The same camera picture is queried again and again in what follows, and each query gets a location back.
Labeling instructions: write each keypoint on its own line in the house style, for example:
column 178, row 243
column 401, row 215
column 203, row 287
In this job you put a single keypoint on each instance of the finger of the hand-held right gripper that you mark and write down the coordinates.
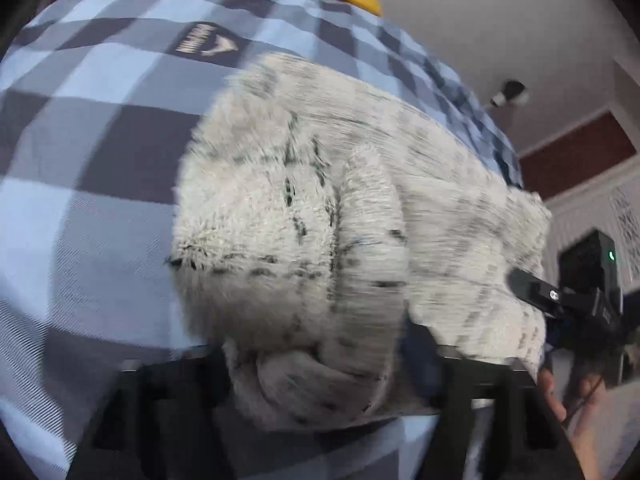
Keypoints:
column 535, row 292

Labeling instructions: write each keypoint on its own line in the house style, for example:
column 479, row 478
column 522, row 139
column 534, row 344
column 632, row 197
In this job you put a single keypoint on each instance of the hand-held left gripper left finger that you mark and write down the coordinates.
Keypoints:
column 200, row 385

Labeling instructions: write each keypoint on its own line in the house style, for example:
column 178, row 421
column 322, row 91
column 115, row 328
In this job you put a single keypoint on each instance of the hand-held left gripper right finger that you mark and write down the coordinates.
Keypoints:
column 425, row 360

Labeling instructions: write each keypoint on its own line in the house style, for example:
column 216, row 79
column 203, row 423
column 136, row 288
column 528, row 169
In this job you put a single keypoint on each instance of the cream tweed checked jacket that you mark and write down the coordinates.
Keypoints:
column 325, row 240

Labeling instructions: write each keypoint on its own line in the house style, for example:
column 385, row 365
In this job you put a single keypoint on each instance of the person's right hand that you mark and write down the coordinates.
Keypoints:
column 595, row 425

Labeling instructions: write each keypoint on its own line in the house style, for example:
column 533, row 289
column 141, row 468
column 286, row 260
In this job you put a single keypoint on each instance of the white lattice window screen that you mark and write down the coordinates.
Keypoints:
column 625, row 210

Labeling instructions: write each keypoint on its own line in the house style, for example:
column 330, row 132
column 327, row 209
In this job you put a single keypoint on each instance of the blue grey checkered bedsheet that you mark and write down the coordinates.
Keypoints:
column 100, row 160

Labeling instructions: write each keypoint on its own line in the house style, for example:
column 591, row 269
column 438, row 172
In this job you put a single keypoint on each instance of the reddish brown wall panel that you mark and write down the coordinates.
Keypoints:
column 575, row 157

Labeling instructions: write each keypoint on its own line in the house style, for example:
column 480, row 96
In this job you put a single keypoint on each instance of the white security camera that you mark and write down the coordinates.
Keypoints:
column 512, row 92

